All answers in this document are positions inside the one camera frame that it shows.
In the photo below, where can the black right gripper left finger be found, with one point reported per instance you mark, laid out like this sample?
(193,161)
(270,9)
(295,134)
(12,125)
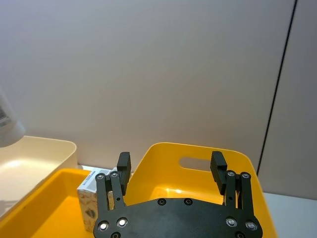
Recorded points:
(123,171)

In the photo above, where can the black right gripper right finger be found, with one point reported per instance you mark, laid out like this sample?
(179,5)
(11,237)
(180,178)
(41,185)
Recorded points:
(218,171)

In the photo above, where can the yellow plastic bin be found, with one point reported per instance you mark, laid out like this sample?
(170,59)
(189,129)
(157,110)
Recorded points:
(49,210)
(163,178)

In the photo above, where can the small white printed carton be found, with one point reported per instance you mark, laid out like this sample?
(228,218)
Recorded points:
(87,198)

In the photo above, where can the cream plastic bin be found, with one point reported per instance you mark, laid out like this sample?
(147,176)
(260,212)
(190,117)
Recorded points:
(32,158)

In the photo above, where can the white plastic device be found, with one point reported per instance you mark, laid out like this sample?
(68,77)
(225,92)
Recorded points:
(10,124)

